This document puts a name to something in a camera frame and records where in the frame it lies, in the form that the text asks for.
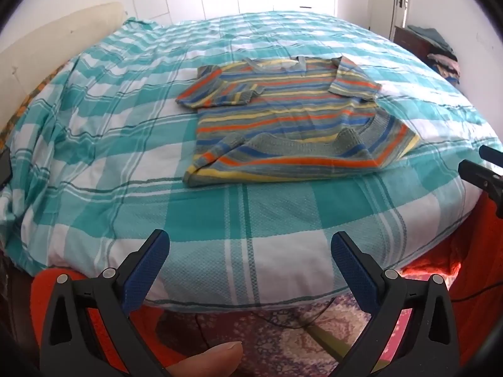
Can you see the dark wooden nightstand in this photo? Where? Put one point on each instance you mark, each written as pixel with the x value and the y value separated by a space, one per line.
pixel 408 39

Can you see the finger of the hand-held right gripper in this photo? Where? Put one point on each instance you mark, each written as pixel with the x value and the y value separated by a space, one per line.
pixel 493 154
pixel 477 174

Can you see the purple patterned rug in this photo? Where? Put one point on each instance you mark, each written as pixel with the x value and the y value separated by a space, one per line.
pixel 275 345

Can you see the black device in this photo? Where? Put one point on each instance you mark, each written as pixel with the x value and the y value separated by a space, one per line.
pixel 4 167

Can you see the orange blanket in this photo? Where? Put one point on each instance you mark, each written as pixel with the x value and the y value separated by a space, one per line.
pixel 479 251

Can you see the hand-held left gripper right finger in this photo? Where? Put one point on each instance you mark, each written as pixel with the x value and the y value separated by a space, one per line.
pixel 349 263

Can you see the white door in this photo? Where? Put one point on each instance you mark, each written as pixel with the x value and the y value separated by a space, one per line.
pixel 387 4

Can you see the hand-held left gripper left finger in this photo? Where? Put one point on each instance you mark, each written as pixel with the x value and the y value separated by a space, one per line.
pixel 151 261

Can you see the yellow patterned sheet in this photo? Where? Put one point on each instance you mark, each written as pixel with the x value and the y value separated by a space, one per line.
pixel 23 106

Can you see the teal plaid bedspread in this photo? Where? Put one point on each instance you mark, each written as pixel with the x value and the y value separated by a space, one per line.
pixel 118 125

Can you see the beige headboard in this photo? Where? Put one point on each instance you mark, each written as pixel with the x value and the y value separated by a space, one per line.
pixel 47 47

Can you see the person's left hand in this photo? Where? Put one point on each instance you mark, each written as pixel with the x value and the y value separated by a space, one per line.
pixel 212 359

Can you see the pile of clothes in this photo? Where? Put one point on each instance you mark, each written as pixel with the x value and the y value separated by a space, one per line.
pixel 442 55

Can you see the striped knit sweater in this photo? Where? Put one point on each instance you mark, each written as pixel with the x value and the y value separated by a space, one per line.
pixel 275 114

